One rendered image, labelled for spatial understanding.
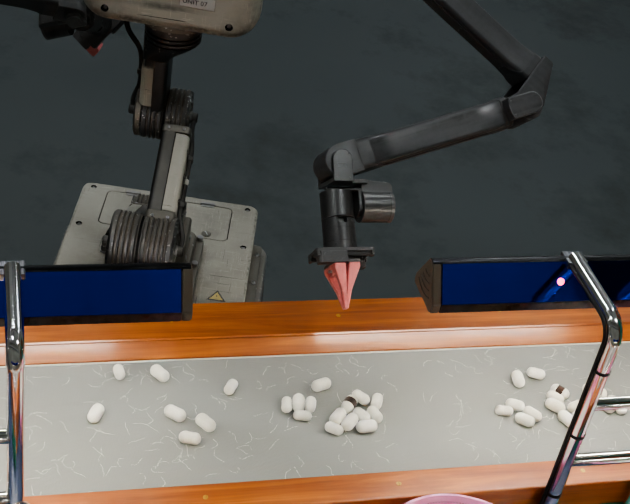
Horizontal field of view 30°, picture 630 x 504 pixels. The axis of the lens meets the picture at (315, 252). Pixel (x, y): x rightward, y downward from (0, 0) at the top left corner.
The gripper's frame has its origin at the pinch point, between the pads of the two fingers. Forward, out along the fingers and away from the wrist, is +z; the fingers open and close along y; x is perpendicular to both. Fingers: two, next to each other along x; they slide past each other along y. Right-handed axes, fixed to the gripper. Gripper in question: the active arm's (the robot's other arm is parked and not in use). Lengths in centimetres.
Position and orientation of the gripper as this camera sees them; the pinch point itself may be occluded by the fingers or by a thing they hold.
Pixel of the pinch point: (345, 304)
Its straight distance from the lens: 201.4
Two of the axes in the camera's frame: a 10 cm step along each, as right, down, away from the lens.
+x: -2.5, 2.4, 9.4
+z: 0.8, 9.7, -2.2
